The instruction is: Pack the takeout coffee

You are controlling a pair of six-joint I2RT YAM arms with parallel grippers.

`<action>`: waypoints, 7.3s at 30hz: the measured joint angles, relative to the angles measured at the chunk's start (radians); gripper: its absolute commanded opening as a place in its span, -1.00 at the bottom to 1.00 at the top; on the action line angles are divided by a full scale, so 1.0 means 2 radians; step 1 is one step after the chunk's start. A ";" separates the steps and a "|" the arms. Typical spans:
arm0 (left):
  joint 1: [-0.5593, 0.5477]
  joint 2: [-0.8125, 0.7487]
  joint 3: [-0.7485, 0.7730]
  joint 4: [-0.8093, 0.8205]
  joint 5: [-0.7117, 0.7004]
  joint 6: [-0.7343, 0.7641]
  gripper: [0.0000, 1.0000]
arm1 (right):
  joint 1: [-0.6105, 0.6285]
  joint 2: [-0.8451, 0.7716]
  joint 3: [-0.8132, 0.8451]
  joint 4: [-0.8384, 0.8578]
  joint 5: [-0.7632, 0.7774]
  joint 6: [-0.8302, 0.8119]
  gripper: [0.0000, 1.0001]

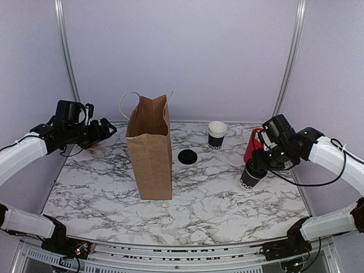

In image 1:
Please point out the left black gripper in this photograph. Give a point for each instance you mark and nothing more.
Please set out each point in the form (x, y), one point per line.
(98, 136)

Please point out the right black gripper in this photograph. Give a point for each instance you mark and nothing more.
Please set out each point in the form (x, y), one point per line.
(259, 162)

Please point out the single black paper cup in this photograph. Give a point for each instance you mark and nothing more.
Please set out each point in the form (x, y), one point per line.
(250, 178)

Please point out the brown paper bag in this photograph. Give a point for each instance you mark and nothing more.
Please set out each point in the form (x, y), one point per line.
(148, 136)

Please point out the stack of black paper cups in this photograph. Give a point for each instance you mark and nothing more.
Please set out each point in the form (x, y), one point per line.
(216, 133)

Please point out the stack of black cup lids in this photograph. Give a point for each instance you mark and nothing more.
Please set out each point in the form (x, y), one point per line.
(187, 156)

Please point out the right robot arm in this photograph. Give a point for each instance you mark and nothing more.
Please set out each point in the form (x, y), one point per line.
(277, 143)

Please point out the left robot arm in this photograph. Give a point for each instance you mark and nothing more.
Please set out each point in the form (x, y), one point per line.
(71, 124)

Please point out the red cup with sugar packets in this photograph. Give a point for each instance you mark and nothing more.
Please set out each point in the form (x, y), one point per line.
(253, 144)

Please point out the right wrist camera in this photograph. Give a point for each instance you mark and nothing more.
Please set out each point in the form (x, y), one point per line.
(262, 138)

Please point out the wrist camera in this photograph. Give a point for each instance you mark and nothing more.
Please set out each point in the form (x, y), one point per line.
(262, 138)
(89, 111)

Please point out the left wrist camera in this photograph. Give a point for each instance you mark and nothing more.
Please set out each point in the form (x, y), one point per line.
(89, 111)

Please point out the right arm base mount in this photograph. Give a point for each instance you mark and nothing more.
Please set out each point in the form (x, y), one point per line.
(293, 245)

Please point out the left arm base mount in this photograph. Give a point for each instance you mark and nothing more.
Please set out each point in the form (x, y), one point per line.
(61, 244)

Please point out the left aluminium frame post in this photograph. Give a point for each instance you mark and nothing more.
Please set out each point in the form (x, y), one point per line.
(62, 29)

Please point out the aluminium frame post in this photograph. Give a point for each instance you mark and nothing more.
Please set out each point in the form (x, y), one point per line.
(292, 55)
(62, 29)

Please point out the front aluminium rail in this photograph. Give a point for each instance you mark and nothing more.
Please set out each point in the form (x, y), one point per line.
(97, 256)

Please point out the right aluminium frame post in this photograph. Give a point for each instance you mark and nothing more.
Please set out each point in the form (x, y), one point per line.
(292, 55)

